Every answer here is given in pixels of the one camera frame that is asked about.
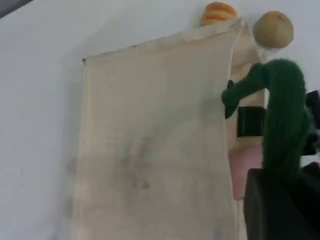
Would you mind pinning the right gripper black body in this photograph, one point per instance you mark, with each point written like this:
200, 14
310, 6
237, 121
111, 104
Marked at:
314, 117

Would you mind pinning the round tan potato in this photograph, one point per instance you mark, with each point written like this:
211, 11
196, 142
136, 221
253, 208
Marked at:
273, 28

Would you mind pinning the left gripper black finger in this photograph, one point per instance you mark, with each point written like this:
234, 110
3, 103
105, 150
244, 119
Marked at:
311, 210
257, 207

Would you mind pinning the pale pink peach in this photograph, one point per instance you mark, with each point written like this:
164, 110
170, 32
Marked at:
246, 170

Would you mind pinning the ridged orange bread roll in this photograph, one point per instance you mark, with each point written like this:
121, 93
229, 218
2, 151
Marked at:
218, 12

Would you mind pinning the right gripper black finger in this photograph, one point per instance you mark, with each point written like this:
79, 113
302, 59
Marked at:
251, 121

